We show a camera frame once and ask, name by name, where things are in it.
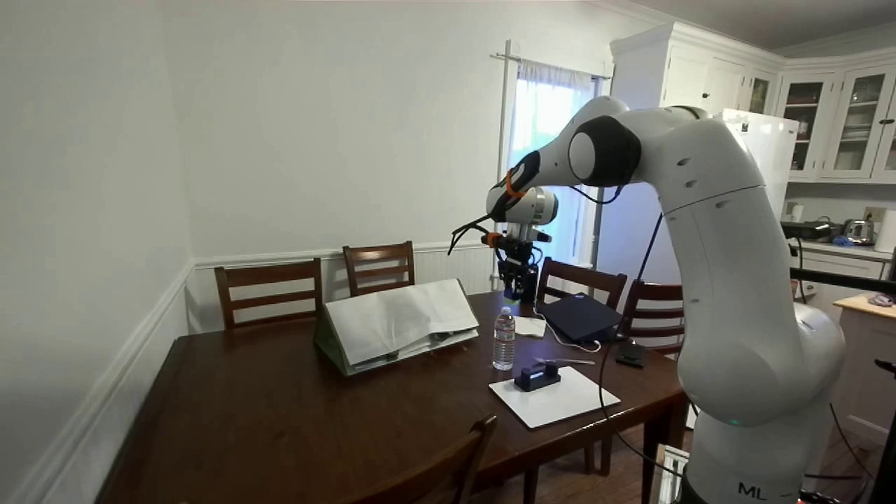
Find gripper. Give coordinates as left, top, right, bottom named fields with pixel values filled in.
left=498, top=239, right=542, bottom=304

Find clear plastic water bottle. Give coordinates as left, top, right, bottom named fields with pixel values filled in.
left=492, top=306, right=517, bottom=371

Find brown wooden chair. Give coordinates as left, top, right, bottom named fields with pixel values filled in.
left=335, top=414, right=499, bottom=504
left=213, top=258, right=325, bottom=330
left=535, top=257, right=629, bottom=309
left=342, top=241, right=417, bottom=298
left=621, top=279, right=686, bottom=355

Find dark closed laptop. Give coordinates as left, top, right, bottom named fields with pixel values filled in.
left=535, top=292, right=624, bottom=344

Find white flat board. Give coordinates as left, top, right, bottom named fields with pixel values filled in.
left=489, top=365, right=622, bottom=429

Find white folded paper bag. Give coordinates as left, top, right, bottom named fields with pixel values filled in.
left=313, top=279, right=481, bottom=377

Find small black power brick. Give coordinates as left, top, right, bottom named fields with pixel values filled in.
left=615, top=340, right=647, bottom=369

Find window with white curtain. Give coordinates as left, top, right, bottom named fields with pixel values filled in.
left=490, top=52, right=614, bottom=270

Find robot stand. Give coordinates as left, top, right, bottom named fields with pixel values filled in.
left=651, top=443, right=692, bottom=504

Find white refrigerator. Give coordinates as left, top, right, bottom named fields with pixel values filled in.
left=596, top=108, right=799, bottom=289

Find black countertop appliance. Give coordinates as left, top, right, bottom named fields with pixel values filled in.
left=780, top=220, right=839, bottom=243

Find white kitchen counter cabinet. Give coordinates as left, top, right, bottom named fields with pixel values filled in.
left=783, top=240, right=896, bottom=324

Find silver toaster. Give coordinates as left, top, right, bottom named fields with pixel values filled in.
left=843, top=218, right=876, bottom=246

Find white upper kitchen cabinets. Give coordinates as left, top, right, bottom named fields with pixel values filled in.
left=609, top=21, right=896, bottom=184

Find kitchen island with wooden top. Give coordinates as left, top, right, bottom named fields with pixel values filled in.
left=832, top=293, right=896, bottom=443

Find white paper towel roll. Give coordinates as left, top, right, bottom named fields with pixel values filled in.
left=874, top=209, right=896, bottom=253

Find white charger cable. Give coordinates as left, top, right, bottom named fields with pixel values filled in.
left=533, top=307, right=603, bottom=353

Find black cable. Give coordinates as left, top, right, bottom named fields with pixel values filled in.
left=597, top=210, right=685, bottom=480

